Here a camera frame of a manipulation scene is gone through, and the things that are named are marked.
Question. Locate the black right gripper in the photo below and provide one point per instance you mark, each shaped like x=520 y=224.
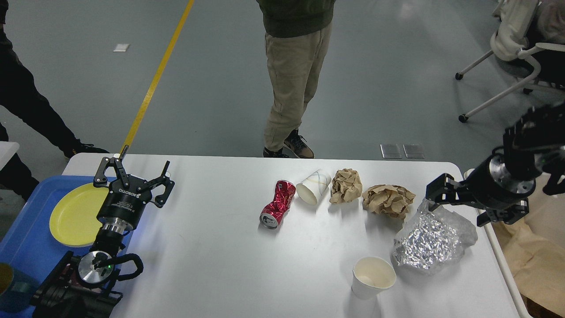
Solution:
x=489 y=187

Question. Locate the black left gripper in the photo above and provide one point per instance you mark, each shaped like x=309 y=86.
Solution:
x=122 y=203

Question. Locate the aluminium foil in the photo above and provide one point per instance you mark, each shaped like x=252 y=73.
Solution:
x=433 y=240

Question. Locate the yellow plate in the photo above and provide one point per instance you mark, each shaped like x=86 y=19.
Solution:
x=73 y=221

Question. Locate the brown paper wad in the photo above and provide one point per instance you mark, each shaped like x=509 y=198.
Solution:
x=390 y=200

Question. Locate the brown paper bag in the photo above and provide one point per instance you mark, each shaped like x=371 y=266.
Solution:
x=536 y=264

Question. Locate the dark teal mug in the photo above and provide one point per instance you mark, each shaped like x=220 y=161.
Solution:
x=16 y=289

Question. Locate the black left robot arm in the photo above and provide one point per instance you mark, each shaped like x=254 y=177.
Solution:
x=81 y=286

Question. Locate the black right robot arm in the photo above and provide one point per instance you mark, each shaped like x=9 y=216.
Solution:
x=535 y=145

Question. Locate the beige plastic bin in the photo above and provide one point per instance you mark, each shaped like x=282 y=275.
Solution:
x=545 y=218

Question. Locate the metal floor socket right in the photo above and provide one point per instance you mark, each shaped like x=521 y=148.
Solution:
x=413 y=151

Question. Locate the metal floor socket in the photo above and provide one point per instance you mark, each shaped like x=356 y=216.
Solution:
x=413 y=151
x=391 y=151

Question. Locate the metal floor socket left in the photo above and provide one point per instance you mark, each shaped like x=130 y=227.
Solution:
x=391 y=151

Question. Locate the white side table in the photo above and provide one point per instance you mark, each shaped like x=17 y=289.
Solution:
x=7 y=151

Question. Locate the crumpled brown paper ball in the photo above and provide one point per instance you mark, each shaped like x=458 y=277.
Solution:
x=346 y=186

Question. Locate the person in black clothes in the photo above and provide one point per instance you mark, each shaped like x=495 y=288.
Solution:
x=19 y=95

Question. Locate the crushed red soda can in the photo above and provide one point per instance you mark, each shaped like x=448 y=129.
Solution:
x=273 y=213

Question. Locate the crushed white paper cup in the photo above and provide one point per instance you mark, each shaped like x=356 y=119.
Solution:
x=312 y=188

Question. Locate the white office chair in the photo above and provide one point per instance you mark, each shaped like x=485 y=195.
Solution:
x=514 y=53

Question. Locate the person in green sweater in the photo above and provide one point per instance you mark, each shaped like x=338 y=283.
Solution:
x=297 y=39

